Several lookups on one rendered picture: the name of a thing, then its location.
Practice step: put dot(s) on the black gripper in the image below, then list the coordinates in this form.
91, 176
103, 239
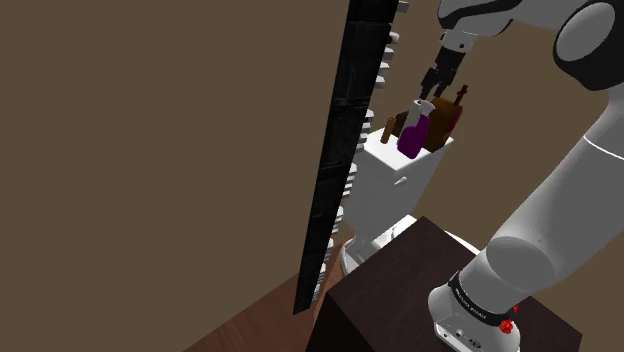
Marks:
449, 60

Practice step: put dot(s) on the brown cylinder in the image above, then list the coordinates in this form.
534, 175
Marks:
388, 130

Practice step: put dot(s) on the dark brown robot stand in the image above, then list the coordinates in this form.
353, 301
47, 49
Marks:
390, 297

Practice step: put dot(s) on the brown violin figure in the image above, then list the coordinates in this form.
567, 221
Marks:
441, 122

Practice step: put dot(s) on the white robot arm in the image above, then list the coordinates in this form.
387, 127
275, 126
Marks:
546, 229

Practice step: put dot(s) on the purple spray bottle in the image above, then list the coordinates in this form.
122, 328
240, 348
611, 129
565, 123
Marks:
414, 134

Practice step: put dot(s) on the black towel radiator panel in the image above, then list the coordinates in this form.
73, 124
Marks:
341, 146

